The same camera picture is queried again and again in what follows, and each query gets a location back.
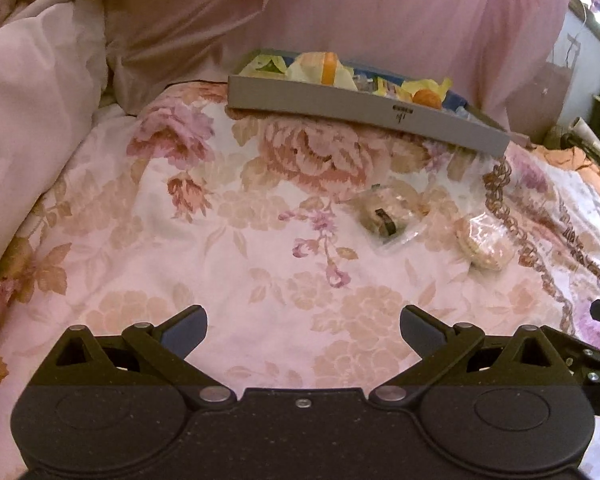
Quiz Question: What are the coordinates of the pink curtain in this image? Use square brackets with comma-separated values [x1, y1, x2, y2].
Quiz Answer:
[260, 0, 579, 142]

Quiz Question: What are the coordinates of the white packet orange stripe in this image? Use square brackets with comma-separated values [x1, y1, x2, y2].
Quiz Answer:
[286, 51, 357, 92]

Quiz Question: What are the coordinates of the dusty pink quilt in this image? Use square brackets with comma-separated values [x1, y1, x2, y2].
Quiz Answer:
[0, 0, 292, 111]

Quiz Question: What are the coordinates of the clear wrapped pastry dark band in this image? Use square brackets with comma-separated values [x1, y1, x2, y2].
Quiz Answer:
[356, 186, 427, 257]

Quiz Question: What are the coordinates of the orange tangerine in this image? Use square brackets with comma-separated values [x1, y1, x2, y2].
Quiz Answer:
[412, 88, 444, 110]

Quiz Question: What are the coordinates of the rolled paper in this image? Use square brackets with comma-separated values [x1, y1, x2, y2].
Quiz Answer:
[570, 116, 600, 167]

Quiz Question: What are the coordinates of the crumpled yellow packet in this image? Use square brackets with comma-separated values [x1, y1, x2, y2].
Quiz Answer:
[399, 77, 455, 103]

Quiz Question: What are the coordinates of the grey cardboard box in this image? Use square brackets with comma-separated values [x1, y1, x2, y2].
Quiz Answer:
[227, 49, 512, 159]

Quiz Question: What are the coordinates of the floral bedsheet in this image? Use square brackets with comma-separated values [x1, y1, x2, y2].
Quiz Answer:
[0, 80, 600, 480]

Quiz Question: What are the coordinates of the clear wrapped round pastry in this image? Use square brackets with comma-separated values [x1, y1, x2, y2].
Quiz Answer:
[454, 212, 514, 272]

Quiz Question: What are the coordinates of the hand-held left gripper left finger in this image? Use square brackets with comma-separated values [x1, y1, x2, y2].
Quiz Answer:
[42, 304, 237, 408]

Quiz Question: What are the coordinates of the orange cloth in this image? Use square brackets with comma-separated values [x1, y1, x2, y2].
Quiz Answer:
[530, 142, 600, 212]

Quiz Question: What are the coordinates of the pale pink pillow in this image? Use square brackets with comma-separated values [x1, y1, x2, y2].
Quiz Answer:
[0, 0, 112, 292]

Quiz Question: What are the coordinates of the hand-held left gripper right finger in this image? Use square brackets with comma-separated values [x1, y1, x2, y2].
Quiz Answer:
[369, 304, 574, 407]

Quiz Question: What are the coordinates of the yellow snack packet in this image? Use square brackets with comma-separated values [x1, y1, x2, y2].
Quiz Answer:
[242, 51, 293, 80]

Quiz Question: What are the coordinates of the brown paper bag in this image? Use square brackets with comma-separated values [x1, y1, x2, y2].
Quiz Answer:
[521, 60, 577, 137]

